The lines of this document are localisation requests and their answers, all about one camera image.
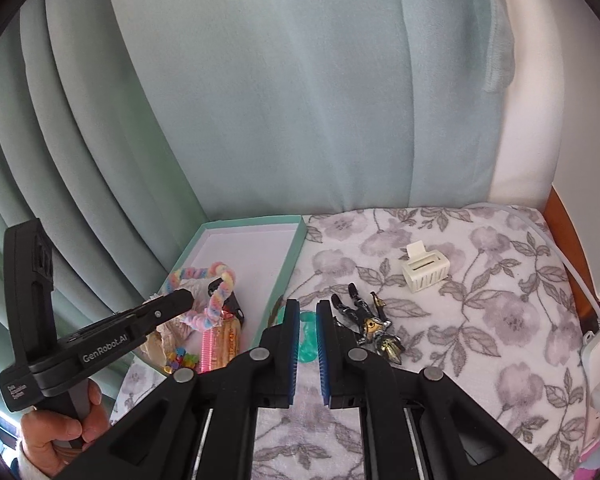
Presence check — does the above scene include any grey floral blanket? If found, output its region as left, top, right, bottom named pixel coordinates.
left=115, top=204, right=597, bottom=480

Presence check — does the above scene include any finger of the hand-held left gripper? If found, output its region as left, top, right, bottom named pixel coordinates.
left=129, top=287, right=194, bottom=334

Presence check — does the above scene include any black hair clip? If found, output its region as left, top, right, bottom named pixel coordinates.
left=207, top=280, right=245, bottom=327

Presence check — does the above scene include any teal cardboard box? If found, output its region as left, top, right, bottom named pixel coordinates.
left=130, top=215, right=309, bottom=377

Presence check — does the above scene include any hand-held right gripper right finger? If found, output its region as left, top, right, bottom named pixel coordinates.
left=316, top=299, right=557, bottom=480

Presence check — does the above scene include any white hair claw clip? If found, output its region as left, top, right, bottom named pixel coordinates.
left=400, top=242, right=454, bottom=291

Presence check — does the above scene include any dark toy figure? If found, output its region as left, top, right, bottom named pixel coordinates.
left=330, top=282, right=406, bottom=366

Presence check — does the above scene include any wooden bed frame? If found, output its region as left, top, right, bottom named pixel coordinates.
left=545, top=185, right=600, bottom=337

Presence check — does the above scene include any mint green curtain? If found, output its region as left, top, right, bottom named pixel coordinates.
left=0, top=0, right=519, bottom=402

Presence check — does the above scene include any person's left hand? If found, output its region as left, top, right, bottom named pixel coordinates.
left=20, top=380, right=116, bottom=477

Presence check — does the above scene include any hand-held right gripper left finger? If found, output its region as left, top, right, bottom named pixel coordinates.
left=67, top=299, right=301, bottom=480

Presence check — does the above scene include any pastel fuzzy hair ring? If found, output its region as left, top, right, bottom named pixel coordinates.
left=167, top=260, right=237, bottom=331

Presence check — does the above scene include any green hair clip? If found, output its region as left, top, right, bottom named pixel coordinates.
left=275, top=305, right=321, bottom=364

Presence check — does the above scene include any white cable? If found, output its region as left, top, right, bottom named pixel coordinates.
left=472, top=204, right=600, bottom=332

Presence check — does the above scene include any person's left forearm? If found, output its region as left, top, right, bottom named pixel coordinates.
left=16, top=452, right=56, bottom=480

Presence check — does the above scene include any colourful bead hair tie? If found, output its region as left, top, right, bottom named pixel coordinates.
left=164, top=347, right=199, bottom=374

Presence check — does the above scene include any pink hair comb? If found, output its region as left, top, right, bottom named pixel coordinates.
left=197, top=327, right=221, bottom=374

